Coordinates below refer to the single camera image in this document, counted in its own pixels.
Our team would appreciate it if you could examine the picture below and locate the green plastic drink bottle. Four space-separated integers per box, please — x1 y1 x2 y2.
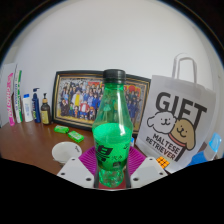
91 68 134 188

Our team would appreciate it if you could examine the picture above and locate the dark blue pump bottle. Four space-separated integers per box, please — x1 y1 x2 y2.
31 87 42 124

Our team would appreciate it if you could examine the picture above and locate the white paper gift bag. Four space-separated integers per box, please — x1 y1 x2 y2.
135 53 217 174

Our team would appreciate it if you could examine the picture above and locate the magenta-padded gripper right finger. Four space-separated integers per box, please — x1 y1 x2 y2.
125 145 169 189

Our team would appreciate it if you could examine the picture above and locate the flat round red coaster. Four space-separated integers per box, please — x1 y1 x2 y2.
99 181 128 191

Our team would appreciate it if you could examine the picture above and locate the camouflage print mug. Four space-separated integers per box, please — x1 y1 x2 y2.
51 141 83 168

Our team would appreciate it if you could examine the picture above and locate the green and white tall box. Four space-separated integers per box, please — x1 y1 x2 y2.
13 69 24 124

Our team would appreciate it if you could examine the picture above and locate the amber pump bottle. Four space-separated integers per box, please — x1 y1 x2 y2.
40 92 52 126

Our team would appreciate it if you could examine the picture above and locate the blue detergent bottle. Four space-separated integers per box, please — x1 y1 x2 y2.
186 132 223 168

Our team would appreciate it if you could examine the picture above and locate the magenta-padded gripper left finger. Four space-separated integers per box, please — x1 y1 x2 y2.
56 145 101 189

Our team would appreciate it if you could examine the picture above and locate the white shampoo bottle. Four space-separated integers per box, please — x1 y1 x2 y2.
21 93 34 123

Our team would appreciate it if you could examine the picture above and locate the small green packet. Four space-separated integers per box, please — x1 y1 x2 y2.
53 124 70 135
67 130 86 144

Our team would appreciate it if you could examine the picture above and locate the framed group photo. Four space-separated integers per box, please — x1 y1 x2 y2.
52 69 152 135

